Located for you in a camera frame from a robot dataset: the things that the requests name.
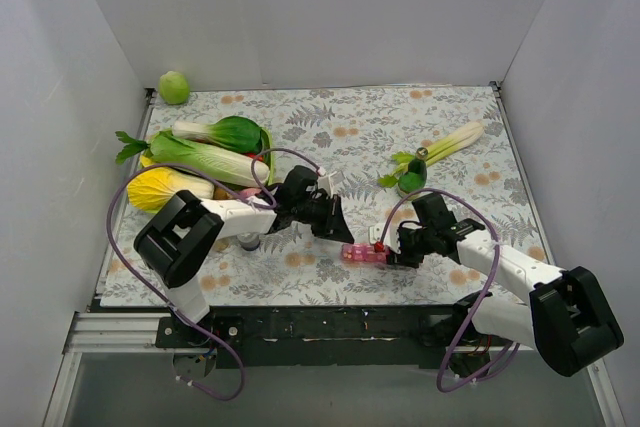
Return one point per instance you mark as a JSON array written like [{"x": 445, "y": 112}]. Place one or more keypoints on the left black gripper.
[{"x": 329, "y": 214}]

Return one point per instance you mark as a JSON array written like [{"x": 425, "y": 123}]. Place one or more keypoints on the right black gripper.
[{"x": 402, "y": 247}]

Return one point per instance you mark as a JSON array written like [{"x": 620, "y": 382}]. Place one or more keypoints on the pink weekly pill organizer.
[{"x": 364, "y": 253}]

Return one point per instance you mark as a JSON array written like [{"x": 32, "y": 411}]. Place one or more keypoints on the white pill bottle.
[{"x": 249, "y": 241}]

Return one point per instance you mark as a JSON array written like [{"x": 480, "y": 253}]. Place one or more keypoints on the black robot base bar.
[{"x": 415, "y": 335}]

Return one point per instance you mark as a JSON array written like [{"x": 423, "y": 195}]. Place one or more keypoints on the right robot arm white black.
[{"x": 562, "y": 314}]

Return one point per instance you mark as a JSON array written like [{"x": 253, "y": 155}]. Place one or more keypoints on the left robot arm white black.
[{"x": 177, "y": 240}]

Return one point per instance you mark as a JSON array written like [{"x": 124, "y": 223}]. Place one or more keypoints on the green glass bottle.
[{"x": 414, "y": 178}]

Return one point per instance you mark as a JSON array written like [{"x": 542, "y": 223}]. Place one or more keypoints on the floral table mat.
[{"x": 356, "y": 131}]

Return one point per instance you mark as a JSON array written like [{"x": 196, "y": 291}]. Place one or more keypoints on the purple onion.
[{"x": 249, "y": 192}]

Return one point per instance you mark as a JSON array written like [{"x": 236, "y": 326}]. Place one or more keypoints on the celery stalk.
[{"x": 457, "y": 140}]

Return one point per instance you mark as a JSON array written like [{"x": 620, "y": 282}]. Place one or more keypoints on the green plastic tray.
[{"x": 148, "y": 164}]

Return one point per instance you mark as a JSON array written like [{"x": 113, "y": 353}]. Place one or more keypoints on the red chili pepper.
[{"x": 259, "y": 157}]

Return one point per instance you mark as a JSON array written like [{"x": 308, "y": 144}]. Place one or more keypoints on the brown mushroom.
[{"x": 221, "y": 194}]

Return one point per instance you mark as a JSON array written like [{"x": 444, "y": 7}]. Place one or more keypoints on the bok choy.
[{"x": 235, "y": 133}]

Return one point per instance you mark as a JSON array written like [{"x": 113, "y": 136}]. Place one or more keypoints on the green napa cabbage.
[{"x": 218, "y": 163}]

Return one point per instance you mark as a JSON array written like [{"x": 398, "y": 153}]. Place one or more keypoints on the yellow napa cabbage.
[{"x": 151, "y": 190}]

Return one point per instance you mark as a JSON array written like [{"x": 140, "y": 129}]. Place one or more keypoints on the round green cabbage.
[{"x": 173, "y": 88}]

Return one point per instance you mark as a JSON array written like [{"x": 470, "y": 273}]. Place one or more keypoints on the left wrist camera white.
[{"x": 332, "y": 179}]

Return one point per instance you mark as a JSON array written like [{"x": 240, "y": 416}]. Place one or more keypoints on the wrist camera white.
[
  {"x": 332, "y": 179},
  {"x": 389, "y": 237}
]

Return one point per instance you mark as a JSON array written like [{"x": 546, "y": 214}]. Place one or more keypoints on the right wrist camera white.
[{"x": 389, "y": 237}]

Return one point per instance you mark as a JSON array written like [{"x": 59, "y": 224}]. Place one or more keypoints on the aluminium frame rail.
[{"x": 101, "y": 333}]

